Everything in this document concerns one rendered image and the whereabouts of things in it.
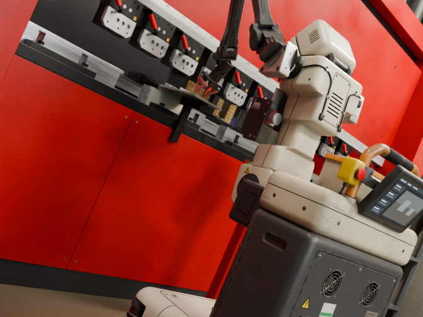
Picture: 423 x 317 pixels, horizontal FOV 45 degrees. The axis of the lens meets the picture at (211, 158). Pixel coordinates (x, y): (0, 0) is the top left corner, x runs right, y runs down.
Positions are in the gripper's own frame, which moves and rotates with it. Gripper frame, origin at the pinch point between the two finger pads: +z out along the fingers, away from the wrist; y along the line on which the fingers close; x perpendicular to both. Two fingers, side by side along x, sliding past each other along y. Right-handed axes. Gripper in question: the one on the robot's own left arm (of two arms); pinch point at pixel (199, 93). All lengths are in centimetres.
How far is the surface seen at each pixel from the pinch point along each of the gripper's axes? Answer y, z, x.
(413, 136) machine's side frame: -213, -47, -31
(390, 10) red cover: -134, -95, -69
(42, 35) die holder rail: 70, 16, -10
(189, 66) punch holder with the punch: 0.5, -2.9, -17.7
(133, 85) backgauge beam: 6.6, 25.8, -33.3
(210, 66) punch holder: -11.7, -7.7, -20.9
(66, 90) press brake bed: 59, 23, 10
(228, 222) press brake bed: -60, 47, 21
